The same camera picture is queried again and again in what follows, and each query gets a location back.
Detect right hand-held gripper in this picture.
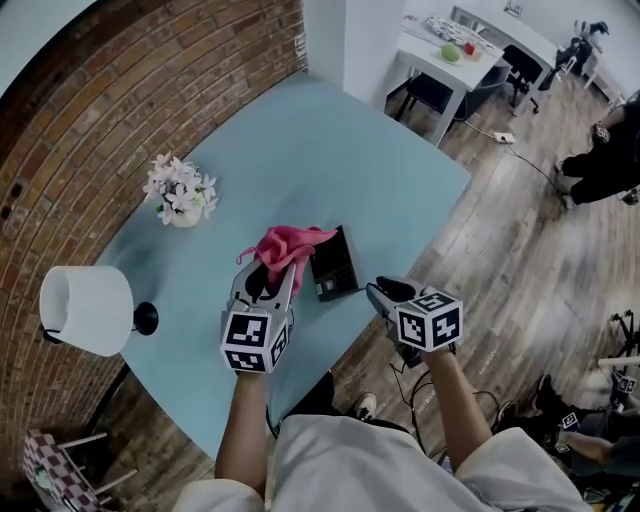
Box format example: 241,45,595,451
365,275,465,370

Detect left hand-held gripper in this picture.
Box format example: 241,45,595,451
219,263,299,376

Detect pink cloth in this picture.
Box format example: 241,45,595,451
235,225,340,299

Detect small black device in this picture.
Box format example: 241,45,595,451
308,224,362,304

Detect person's left forearm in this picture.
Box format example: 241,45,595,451
214,372,271,496

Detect person's right forearm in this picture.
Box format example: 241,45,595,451
424,349,494,474

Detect person's white shoe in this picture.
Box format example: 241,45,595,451
352,393,377,421

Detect person's black trouser leg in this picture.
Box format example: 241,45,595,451
284,372,336,419

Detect pink flowers in white pot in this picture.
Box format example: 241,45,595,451
142,152,221,230

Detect person's white shirt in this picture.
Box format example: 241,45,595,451
172,414,586,512

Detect white table lamp black base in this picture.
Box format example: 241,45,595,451
39,264,160,357

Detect black desk chair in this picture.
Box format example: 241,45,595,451
399,64,511,139

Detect small white desk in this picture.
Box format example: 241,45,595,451
384,14,506,146

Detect black office chair with headrest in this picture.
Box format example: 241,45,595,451
502,44,559,115

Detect checkered cushion chair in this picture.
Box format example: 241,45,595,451
22,429,139,512

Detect patterned tray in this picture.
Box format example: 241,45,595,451
424,15,481,44

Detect long white desk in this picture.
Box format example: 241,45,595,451
452,4,559,101

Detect black cable bundle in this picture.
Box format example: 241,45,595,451
388,359,501,454

